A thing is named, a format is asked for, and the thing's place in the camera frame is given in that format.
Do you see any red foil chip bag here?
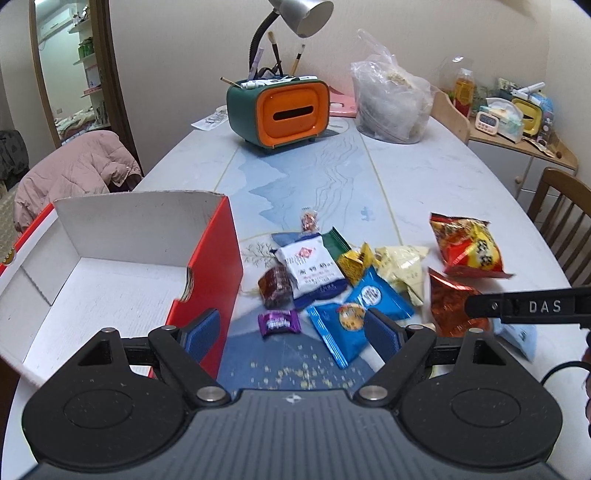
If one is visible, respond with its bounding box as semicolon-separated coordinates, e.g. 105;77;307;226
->
429;268;491;338

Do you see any bottle with orange label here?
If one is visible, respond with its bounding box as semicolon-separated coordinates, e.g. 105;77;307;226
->
454;68;476;117

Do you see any purple candy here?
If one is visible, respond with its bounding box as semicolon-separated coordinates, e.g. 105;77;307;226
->
257;310;301;338

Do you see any white digital timer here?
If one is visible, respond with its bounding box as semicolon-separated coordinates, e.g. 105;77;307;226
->
475;110;499;136

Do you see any dark brown candy packet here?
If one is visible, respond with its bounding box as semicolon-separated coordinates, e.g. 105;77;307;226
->
257;265;294;310

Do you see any blue cookie packet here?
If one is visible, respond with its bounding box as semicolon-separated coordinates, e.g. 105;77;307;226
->
305;302;384;372

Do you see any red white cardboard box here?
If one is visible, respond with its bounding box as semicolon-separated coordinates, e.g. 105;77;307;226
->
0;190;245;387

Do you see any white blue snack packet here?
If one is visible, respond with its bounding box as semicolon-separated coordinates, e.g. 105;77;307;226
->
274;234;349;311

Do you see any mirror with wooden frame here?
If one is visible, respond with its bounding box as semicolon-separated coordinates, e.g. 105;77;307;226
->
29;0;136;154

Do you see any blue round-logo snack packet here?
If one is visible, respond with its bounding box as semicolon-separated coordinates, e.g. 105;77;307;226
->
346;266;415;320

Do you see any pink padded jacket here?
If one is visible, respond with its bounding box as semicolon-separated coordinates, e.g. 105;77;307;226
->
13;130;142;234

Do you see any green snack packet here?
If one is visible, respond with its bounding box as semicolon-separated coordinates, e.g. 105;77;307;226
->
322;227;352;261

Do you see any red orange chip bag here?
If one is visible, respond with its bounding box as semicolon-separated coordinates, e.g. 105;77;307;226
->
430;213;513;279

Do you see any wooden chair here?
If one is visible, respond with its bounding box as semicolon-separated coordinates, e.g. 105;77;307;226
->
527;168;590;286

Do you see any green orange tissue box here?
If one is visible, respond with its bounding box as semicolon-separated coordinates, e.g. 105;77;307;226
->
226;76;329;150

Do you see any wooden side cabinet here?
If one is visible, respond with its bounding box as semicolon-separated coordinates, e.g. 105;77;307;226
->
431;88;579;210

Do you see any light blue packet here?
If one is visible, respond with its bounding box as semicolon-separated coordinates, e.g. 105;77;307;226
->
493;319;538;362

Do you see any clear plastic bag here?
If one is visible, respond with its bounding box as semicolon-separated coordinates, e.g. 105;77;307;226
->
351;29;435;144

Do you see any pale yellow snack packet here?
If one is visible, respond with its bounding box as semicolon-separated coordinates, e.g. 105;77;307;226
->
375;245;429;306

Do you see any black cable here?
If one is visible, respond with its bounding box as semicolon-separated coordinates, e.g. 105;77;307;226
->
539;360;591;439

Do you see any silver desk lamp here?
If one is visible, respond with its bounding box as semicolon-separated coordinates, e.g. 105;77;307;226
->
249;0;335;72

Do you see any white paper sheet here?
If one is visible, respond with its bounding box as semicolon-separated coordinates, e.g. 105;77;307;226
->
191;105;228;131

